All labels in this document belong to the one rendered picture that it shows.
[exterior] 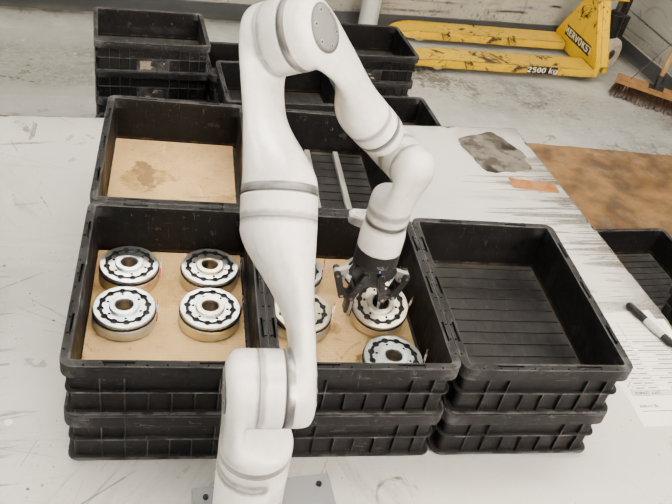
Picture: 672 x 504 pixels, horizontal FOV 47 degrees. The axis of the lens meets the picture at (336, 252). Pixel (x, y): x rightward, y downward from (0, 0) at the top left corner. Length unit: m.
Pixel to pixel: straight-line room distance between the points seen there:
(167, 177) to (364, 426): 0.71
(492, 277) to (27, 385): 0.90
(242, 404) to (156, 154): 0.99
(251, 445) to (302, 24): 0.49
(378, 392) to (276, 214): 0.45
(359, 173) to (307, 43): 0.91
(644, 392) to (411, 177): 0.77
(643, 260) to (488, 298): 1.44
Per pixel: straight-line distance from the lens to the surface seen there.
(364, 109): 1.03
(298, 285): 0.87
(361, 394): 1.23
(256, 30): 0.94
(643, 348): 1.80
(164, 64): 2.88
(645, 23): 5.39
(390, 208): 1.19
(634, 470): 1.54
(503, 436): 1.39
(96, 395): 1.20
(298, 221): 0.87
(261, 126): 0.91
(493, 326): 1.47
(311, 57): 0.92
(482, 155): 2.26
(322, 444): 1.32
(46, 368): 1.46
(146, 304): 1.33
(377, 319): 1.35
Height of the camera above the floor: 1.77
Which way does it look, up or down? 38 degrees down
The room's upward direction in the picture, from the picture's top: 12 degrees clockwise
